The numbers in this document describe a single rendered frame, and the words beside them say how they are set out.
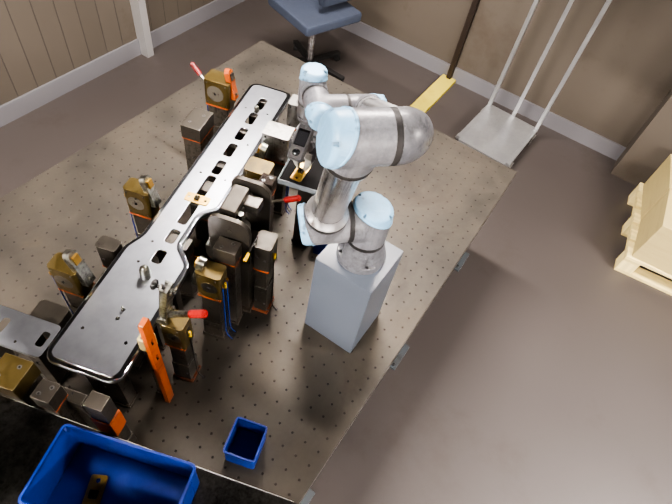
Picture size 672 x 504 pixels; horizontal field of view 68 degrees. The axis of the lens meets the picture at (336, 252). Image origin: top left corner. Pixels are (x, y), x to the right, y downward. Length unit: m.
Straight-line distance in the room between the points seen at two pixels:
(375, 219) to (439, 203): 1.03
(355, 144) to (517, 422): 2.02
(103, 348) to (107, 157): 1.12
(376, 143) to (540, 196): 2.84
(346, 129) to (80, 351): 0.95
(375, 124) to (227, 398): 1.07
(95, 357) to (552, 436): 2.10
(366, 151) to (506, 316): 2.14
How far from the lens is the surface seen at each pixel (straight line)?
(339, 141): 0.95
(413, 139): 1.00
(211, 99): 2.25
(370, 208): 1.36
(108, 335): 1.53
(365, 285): 1.48
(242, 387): 1.74
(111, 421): 1.30
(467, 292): 2.98
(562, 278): 3.33
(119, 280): 1.62
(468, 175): 2.54
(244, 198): 1.54
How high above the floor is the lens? 2.31
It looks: 52 degrees down
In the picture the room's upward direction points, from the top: 13 degrees clockwise
